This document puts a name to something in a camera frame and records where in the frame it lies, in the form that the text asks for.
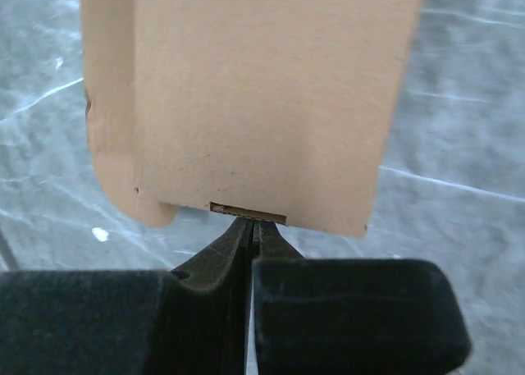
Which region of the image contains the cardboard box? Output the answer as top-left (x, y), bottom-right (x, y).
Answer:
top-left (80, 0), bottom-right (423, 236)

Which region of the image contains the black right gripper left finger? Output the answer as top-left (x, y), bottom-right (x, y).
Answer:
top-left (1, 218), bottom-right (251, 374)

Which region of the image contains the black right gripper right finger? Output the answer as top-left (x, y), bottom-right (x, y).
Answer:
top-left (253, 222), bottom-right (472, 374)

